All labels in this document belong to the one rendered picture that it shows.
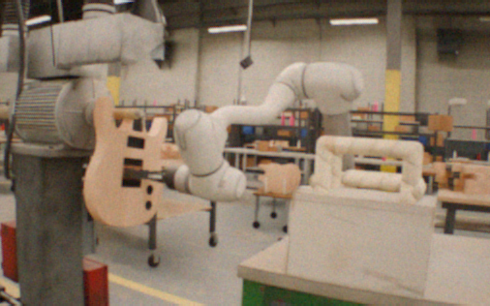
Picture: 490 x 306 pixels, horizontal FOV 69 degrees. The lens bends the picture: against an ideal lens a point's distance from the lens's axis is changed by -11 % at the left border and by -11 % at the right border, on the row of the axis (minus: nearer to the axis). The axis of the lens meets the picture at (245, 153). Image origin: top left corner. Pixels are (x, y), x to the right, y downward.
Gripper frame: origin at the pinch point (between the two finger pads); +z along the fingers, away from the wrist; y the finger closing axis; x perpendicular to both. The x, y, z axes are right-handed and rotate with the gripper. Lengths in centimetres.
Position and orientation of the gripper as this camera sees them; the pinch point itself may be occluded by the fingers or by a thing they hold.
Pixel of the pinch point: (133, 172)
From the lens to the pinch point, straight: 135.2
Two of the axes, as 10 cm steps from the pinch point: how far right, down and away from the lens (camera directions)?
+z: -8.9, -0.6, 4.6
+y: 4.5, 0.9, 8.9
